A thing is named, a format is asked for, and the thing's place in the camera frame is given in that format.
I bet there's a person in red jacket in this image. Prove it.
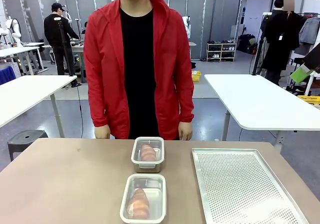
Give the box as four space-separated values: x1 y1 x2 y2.
83 0 195 141

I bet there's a black light stand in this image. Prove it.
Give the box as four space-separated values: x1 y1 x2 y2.
251 11 273 76

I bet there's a person in long black coat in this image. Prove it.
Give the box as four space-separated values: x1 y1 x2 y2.
260 0 301 85

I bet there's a white background desk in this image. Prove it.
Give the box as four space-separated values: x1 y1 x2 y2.
0 42 49 75

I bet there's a dark grey plastic stool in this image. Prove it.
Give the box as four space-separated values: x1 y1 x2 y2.
7 130 50 162

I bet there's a steel rectangular container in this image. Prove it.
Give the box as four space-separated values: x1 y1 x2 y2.
120 175 166 224
131 137 165 174

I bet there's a black tripod stand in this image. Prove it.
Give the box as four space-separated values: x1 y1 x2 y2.
57 20 76 77

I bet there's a man in black cap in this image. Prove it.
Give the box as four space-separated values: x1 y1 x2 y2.
43 2 83 88

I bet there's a wooden shoe rack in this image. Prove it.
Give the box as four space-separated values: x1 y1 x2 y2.
206 41 238 62

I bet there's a blue cloth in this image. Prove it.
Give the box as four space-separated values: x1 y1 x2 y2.
0 65 17 85

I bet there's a wide yellow crate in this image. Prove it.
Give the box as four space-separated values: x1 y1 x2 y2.
296 95 320 108

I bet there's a black floor cable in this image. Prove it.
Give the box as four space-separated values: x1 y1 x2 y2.
76 83 84 138

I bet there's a person's right forearm red sleeve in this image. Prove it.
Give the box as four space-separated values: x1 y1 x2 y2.
87 84 110 128

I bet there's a person's left hand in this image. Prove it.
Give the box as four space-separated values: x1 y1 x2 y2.
178 121 193 141

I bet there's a clear plastic clip lid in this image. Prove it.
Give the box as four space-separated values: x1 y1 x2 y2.
130 136 165 166

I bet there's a person's left forearm red sleeve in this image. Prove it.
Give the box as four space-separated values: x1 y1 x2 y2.
178 84 195 123

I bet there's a hanging grey jacket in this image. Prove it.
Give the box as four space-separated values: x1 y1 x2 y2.
298 16 320 45

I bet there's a perforated metal baking tray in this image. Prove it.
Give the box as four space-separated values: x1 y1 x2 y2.
191 148 311 224

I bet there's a black bag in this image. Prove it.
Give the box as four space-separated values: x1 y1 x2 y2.
236 33 258 55

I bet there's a lidded steel container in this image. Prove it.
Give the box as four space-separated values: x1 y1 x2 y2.
119 173 167 224

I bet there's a golden croissant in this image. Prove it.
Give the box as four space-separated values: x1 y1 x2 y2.
127 188 151 220
139 144 157 161

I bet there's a white table with grey legs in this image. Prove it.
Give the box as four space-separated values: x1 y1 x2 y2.
0 74 78 138

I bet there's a person's right hand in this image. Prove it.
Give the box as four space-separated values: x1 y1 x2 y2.
95 124 111 140

